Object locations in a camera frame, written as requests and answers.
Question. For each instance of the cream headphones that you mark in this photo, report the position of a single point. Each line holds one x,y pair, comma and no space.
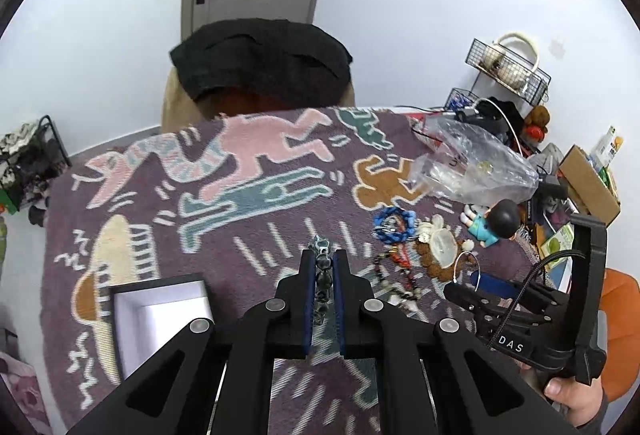
512,73

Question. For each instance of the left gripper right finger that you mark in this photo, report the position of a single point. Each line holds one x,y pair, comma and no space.
350,292

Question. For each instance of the brown plush toy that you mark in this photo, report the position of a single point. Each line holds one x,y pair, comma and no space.
536,124

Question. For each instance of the small blue wire basket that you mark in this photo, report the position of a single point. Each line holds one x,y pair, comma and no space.
459,99

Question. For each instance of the right hand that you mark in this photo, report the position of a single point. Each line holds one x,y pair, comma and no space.
584,405

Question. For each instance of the purple patterned woven blanket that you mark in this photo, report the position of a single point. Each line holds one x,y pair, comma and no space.
236,200

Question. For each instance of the cardboard box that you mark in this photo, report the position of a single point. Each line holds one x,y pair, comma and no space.
593,197

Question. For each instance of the black shoe rack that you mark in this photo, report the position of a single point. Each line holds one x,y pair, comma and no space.
31,157

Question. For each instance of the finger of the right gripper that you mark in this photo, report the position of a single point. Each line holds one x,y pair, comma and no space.
493,285
464,297

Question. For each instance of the orange stool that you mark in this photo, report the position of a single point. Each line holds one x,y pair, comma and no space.
620,300

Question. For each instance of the black haired boy figurine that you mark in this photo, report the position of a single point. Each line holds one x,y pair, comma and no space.
499,222

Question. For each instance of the tan chair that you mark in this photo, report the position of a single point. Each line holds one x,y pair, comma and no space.
175,107

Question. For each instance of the black white jewelry box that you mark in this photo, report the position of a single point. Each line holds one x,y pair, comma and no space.
147,314

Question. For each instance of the black garment on chair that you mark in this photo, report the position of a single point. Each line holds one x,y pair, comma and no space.
296,63

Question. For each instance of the black wire wall basket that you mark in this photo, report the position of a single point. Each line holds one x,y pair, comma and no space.
536,91

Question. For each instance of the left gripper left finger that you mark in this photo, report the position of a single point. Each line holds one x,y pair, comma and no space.
292,329

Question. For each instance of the clear plastic bag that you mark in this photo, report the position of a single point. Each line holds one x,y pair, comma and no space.
464,163

